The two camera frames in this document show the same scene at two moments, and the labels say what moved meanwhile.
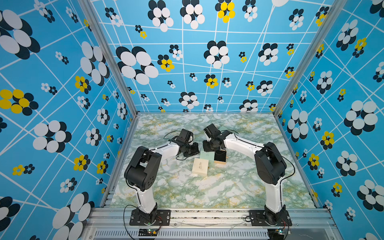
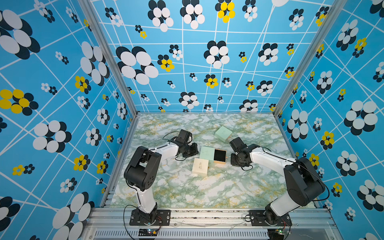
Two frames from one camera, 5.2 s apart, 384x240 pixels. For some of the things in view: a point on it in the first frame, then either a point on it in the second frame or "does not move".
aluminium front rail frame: (210, 224) does not move
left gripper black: (196, 150) does not move
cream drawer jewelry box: (200, 167) does not move
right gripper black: (205, 147) to (233, 163)
